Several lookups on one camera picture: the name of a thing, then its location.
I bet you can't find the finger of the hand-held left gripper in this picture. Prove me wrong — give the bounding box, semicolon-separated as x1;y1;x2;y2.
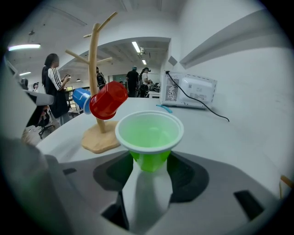
22;89;55;106

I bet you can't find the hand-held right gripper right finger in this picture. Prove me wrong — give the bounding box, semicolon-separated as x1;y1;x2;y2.
148;151;281;235

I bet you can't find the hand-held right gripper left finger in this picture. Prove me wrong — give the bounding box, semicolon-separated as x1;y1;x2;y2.
52;151;139;235

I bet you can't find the blue plastic cup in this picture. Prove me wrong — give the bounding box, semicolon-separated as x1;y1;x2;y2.
72;87;92;115

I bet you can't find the wooden cup tree stand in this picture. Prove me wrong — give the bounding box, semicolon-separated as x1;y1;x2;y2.
65;11;121;154

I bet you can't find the red plastic cup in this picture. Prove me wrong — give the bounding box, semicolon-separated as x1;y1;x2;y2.
89;80;129;120

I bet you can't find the green plastic cup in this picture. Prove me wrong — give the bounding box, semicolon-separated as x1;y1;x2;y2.
114;110;185;173

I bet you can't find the teal plastic strip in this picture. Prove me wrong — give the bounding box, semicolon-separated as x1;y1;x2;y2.
156;104;173;114

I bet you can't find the white microwave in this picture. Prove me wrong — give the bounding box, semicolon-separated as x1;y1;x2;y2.
160;70;218;110

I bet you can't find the black power cable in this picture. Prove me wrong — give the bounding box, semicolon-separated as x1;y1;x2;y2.
165;70;230;123

